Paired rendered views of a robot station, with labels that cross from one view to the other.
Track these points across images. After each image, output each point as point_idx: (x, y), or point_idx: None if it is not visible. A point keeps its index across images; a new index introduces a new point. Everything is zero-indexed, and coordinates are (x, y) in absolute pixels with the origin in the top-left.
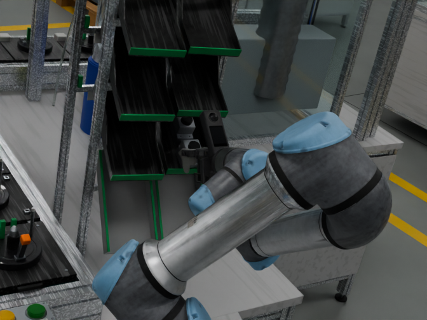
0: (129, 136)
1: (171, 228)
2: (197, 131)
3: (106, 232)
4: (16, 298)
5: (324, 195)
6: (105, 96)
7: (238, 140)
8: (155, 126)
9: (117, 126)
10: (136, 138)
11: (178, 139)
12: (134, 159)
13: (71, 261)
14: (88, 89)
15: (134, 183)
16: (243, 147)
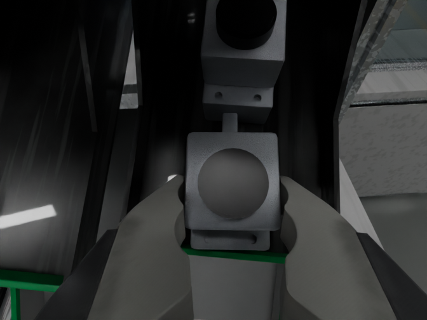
0: (43, 79)
1: (206, 288)
2: (312, 72)
3: (11, 317)
4: None
5: None
6: None
7: (395, 63)
8: (80, 44)
9: (23, 39)
10: (67, 89)
11: (210, 106)
12: (20, 173)
13: (6, 308)
14: None
15: (123, 190)
16: (399, 72)
